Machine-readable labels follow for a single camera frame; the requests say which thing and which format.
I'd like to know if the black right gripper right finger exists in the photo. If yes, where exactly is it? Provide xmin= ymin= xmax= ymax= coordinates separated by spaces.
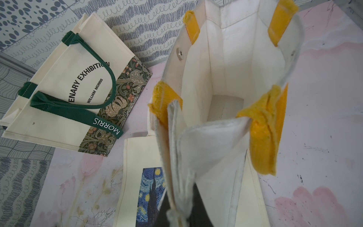
xmin=189 ymin=184 xmax=213 ymax=227

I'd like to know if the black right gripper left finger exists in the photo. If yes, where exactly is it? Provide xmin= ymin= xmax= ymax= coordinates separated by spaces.
xmin=153 ymin=195 xmax=173 ymax=227

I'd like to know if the starry night canvas tote bag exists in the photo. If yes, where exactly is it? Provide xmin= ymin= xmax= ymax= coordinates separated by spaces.
xmin=113 ymin=136 xmax=270 ymax=227

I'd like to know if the yellow handled white bag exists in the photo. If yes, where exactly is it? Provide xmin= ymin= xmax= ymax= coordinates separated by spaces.
xmin=149 ymin=1 xmax=304 ymax=227

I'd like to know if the pink floral table mat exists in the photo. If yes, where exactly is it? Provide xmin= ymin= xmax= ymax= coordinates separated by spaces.
xmin=31 ymin=1 xmax=363 ymax=227

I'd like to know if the green handled exhibition tote bag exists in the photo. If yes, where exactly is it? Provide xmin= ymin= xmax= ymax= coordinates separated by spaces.
xmin=1 ymin=13 xmax=152 ymax=157

